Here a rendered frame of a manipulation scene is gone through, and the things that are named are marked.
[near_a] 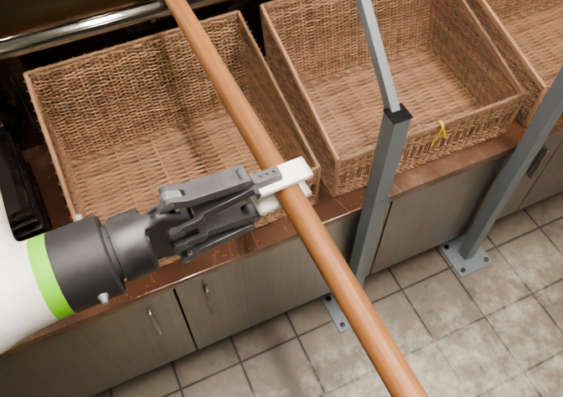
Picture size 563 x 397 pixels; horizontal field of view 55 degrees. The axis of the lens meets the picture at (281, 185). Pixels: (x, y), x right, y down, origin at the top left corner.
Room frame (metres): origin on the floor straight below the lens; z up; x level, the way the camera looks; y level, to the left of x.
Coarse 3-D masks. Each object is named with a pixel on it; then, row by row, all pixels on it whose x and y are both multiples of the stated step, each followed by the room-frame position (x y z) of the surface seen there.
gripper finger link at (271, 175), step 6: (270, 168) 0.37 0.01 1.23; (276, 168) 0.37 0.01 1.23; (240, 174) 0.35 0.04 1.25; (246, 174) 0.35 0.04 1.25; (252, 174) 0.36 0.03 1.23; (258, 174) 0.36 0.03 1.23; (264, 174) 0.36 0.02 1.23; (270, 174) 0.36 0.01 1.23; (276, 174) 0.36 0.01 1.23; (252, 180) 0.35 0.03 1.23; (258, 180) 0.35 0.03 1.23; (264, 180) 0.35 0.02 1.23; (270, 180) 0.36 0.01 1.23; (276, 180) 0.36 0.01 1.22; (258, 186) 0.35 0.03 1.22; (264, 186) 0.35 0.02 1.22
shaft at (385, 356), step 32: (192, 32) 0.64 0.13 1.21; (224, 64) 0.57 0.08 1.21; (224, 96) 0.51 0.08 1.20; (256, 128) 0.45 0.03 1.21; (256, 160) 0.41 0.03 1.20; (288, 192) 0.35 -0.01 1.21; (320, 224) 0.31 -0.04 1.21; (320, 256) 0.27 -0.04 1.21; (352, 288) 0.23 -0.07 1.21; (352, 320) 0.20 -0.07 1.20; (384, 352) 0.17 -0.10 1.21; (416, 384) 0.14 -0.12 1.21
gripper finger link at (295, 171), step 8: (296, 160) 0.39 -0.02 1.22; (280, 168) 0.38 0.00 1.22; (288, 168) 0.38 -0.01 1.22; (296, 168) 0.38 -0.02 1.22; (304, 168) 0.38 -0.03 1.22; (288, 176) 0.37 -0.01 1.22; (296, 176) 0.37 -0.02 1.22; (304, 176) 0.37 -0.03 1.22; (272, 184) 0.36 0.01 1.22; (280, 184) 0.36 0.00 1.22; (288, 184) 0.36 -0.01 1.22; (264, 192) 0.35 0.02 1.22; (272, 192) 0.35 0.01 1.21
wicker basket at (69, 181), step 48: (144, 48) 1.05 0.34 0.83; (240, 48) 1.14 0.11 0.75; (48, 96) 0.93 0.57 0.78; (96, 96) 0.97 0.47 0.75; (144, 96) 1.00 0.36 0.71; (192, 96) 1.05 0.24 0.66; (48, 144) 0.76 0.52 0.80; (96, 144) 0.92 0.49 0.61; (144, 144) 0.94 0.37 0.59; (192, 144) 0.94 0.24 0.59; (240, 144) 0.94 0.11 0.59; (288, 144) 0.89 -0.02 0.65; (96, 192) 0.78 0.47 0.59
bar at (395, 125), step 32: (160, 0) 0.76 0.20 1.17; (192, 0) 0.77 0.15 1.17; (32, 32) 0.68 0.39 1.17; (64, 32) 0.69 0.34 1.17; (96, 32) 0.70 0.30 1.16; (384, 64) 0.78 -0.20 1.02; (384, 96) 0.75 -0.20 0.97; (384, 128) 0.71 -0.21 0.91; (544, 128) 0.89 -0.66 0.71; (384, 160) 0.69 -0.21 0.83; (512, 160) 0.92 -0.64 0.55; (384, 192) 0.70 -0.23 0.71; (512, 192) 0.90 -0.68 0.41; (480, 224) 0.90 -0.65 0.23; (352, 256) 0.72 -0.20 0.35; (448, 256) 0.90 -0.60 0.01; (480, 256) 0.90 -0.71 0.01
